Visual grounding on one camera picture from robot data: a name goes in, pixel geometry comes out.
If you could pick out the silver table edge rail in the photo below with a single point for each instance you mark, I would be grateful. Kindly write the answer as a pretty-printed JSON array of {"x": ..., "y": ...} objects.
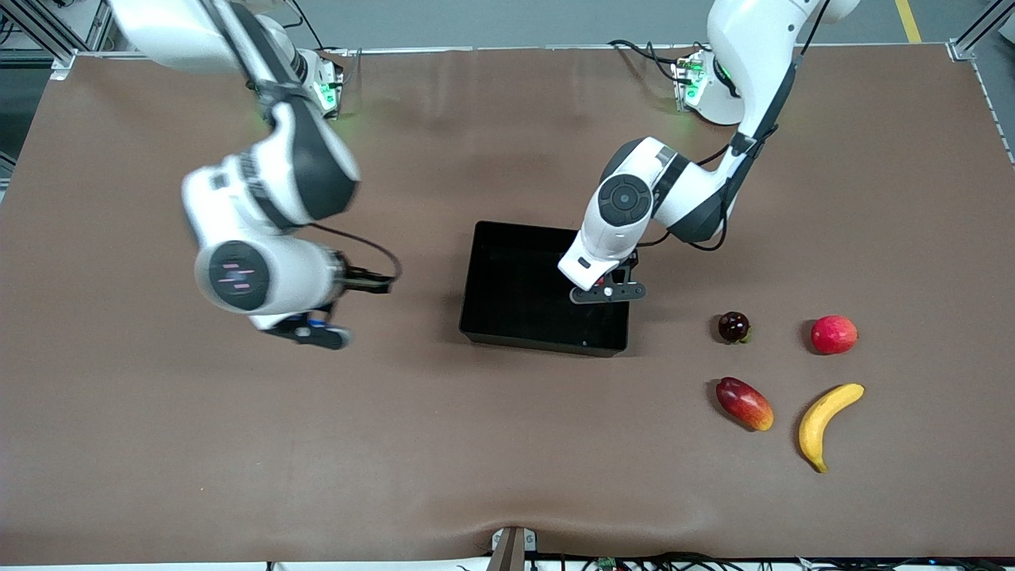
[{"x": 515, "y": 48}]

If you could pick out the yellow banana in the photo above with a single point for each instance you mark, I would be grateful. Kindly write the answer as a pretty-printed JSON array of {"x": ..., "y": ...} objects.
[{"x": 813, "y": 424}]

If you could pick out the red yellow mango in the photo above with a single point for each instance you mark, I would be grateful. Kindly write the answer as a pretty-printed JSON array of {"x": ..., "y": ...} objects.
[{"x": 744, "y": 403}]

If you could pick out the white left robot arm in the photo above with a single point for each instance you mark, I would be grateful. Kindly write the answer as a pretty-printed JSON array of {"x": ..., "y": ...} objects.
[{"x": 753, "y": 47}]

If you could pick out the metal post with bracket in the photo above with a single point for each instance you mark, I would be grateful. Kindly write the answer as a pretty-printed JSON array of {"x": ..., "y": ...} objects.
[{"x": 511, "y": 551}]

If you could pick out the dark red plum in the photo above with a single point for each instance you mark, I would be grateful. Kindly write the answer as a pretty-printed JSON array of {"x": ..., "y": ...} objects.
[{"x": 733, "y": 327}]

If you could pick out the aluminium frame profile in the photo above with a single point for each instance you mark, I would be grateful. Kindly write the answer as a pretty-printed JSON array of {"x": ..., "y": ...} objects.
[
  {"x": 971, "y": 36},
  {"x": 47, "y": 36}
]

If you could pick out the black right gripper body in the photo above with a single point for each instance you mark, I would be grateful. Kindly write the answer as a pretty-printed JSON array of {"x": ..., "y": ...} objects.
[{"x": 363, "y": 281}]

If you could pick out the black plastic box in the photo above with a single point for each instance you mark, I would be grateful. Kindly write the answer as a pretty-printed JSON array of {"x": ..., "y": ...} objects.
[{"x": 515, "y": 293}]

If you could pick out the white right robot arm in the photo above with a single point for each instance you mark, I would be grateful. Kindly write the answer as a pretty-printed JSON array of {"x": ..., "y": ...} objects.
[{"x": 277, "y": 277}]

